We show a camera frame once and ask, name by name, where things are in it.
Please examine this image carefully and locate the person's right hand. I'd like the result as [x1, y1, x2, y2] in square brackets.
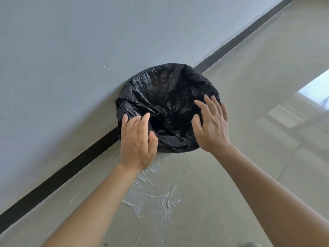
[191, 94, 233, 153]

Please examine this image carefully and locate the person's right forearm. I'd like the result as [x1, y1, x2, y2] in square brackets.
[212, 144, 329, 247]

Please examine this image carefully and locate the person's left forearm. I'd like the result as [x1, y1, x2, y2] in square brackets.
[42, 163, 142, 247]

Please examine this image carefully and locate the person's left hand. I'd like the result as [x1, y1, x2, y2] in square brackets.
[119, 112, 159, 173]

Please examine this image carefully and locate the black trash bag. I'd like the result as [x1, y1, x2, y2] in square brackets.
[115, 63, 221, 154]

